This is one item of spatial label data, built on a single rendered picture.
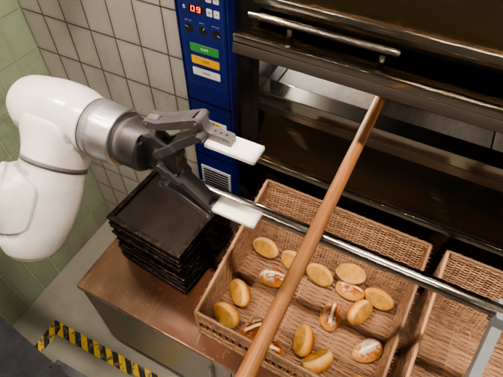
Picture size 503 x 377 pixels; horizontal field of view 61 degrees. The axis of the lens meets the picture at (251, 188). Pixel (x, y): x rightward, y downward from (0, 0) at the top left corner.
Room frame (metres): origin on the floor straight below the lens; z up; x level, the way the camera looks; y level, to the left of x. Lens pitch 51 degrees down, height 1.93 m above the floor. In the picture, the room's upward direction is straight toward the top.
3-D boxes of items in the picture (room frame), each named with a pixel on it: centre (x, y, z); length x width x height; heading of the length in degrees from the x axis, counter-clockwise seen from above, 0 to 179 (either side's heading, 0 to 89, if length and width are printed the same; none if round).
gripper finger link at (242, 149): (0.37, 0.02, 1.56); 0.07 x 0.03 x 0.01; 63
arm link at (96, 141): (0.47, 0.20, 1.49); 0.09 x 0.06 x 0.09; 153
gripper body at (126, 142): (0.43, 0.14, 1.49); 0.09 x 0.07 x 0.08; 63
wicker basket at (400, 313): (0.59, -0.18, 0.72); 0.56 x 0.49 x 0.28; 62
